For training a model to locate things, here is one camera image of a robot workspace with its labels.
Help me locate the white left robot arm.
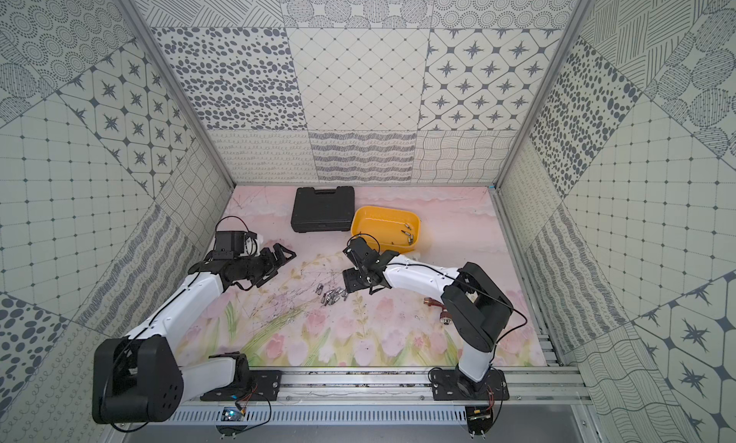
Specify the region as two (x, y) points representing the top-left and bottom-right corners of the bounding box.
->
(91, 244), (296, 429)

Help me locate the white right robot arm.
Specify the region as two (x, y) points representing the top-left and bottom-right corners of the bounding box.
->
(343, 245), (519, 385)

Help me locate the yellow plastic storage box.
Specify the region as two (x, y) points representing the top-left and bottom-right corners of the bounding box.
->
(351, 205), (422, 253)

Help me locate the black plastic tool case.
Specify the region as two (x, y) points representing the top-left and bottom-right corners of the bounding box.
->
(291, 186), (356, 233)

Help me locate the red brown pipe fitting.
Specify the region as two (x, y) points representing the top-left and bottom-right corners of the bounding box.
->
(424, 297), (452, 325)

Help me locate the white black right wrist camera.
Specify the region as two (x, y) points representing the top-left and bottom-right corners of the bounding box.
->
(343, 236), (400, 273)

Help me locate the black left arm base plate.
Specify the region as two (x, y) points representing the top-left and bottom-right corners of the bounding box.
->
(200, 352), (283, 402)

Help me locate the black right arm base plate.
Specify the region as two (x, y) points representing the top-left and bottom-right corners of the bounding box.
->
(427, 366), (510, 401)

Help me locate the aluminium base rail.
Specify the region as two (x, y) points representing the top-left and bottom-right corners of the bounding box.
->
(154, 366), (593, 408)

